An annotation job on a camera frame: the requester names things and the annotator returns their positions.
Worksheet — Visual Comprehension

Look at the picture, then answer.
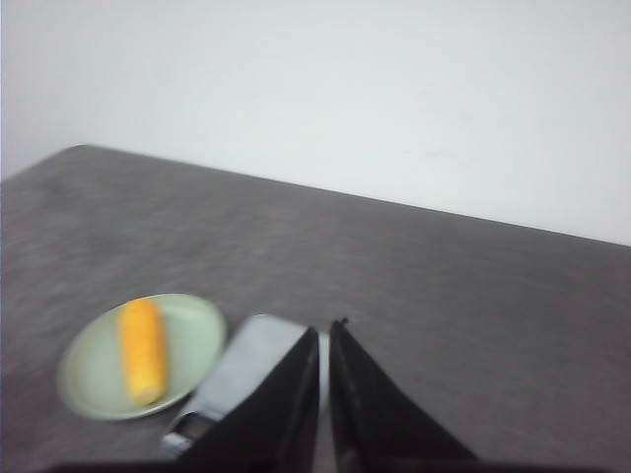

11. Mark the silver digital kitchen scale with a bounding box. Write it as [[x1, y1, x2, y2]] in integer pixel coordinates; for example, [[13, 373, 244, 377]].
[[162, 314, 329, 467]]

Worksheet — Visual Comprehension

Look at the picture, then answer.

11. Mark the yellow corn cob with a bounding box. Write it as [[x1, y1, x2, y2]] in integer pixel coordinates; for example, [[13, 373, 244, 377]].
[[116, 298, 167, 405]]

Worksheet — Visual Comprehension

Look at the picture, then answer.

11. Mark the light green plate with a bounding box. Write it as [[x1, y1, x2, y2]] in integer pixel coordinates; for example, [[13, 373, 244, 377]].
[[57, 294, 228, 421]]

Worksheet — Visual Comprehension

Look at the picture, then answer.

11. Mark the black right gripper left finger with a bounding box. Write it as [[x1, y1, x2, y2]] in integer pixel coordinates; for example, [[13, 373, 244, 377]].
[[179, 327, 319, 472]]

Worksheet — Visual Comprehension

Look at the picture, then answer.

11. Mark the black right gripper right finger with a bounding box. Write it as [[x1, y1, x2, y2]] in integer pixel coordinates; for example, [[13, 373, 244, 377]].
[[329, 319, 481, 472]]

